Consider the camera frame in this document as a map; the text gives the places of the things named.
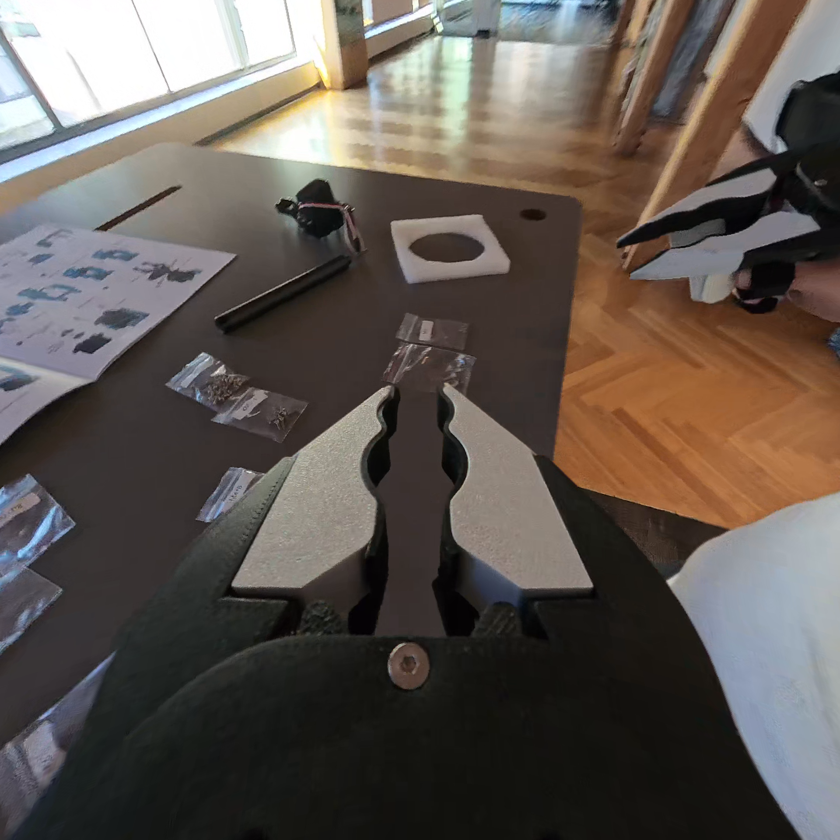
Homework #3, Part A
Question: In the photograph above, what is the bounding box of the scatter of small parts bags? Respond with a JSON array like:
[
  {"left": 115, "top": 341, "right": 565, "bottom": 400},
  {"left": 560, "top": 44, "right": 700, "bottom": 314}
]
[{"left": 0, "top": 313, "right": 478, "bottom": 816}]

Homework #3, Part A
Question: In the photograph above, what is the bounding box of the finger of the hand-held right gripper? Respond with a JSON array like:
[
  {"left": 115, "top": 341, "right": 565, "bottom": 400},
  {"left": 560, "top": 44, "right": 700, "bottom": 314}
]
[
  {"left": 616, "top": 152, "right": 793, "bottom": 249},
  {"left": 627, "top": 209, "right": 823, "bottom": 283}
]

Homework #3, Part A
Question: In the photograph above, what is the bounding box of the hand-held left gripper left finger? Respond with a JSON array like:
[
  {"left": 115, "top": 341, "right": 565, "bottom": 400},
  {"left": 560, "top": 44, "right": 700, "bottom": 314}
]
[{"left": 231, "top": 386, "right": 401, "bottom": 636}]

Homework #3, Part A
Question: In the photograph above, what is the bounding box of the black seat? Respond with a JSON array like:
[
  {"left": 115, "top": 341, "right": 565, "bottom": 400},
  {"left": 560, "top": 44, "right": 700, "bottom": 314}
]
[{"left": 577, "top": 489, "right": 731, "bottom": 581}]

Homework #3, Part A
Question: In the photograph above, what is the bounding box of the open instruction booklet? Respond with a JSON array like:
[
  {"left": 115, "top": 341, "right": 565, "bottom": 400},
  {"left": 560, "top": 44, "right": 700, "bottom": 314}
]
[{"left": 0, "top": 224, "right": 238, "bottom": 448}]

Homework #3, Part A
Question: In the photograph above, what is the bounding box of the wooden pillar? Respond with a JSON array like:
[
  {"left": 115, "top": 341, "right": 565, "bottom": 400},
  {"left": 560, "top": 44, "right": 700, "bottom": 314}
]
[
  {"left": 612, "top": 0, "right": 698, "bottom": 157},
  {"left": 640, "top": 0, "right": 809, "bottom": 266},
  {"left": 320, "top": 0, "right": 370, "bottom": 91}
]

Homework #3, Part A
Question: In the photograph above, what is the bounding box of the black servo motor with cable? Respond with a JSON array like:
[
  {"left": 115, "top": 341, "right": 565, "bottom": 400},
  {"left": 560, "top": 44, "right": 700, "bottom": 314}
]
[{"left": 273, "top": 178, "right": 367, "bottom": 256}]

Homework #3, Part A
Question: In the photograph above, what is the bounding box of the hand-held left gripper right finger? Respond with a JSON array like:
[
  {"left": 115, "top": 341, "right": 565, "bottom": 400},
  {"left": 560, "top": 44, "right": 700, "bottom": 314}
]
[{"left": 433, "top": 382, "right": 595, "bottom": 637}]

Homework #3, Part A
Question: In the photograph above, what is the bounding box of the black metal bar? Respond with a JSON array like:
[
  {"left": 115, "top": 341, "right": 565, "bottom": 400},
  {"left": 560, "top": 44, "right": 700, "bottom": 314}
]
[{"left": 214, "top": 254, "right": 353, "bottom": 335}]

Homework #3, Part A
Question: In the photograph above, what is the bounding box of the white foam square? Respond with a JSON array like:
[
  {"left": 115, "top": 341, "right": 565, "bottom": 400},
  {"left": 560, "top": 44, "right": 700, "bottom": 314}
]
[{"left": 390, "top": 214, "right": 512, "bottom": 285}]

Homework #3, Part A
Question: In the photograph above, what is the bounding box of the person's right hand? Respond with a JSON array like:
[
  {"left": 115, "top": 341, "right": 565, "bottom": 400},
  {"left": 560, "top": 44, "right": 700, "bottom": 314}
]
[{"left": 783, "top": 258, "right": 840, "bottom": 342}]

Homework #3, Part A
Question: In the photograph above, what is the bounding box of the dark desk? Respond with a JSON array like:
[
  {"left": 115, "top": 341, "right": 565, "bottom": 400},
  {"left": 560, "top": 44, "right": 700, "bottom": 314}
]
[{"left": 0, "top": 142, "right": 585, "bottom": 756}]

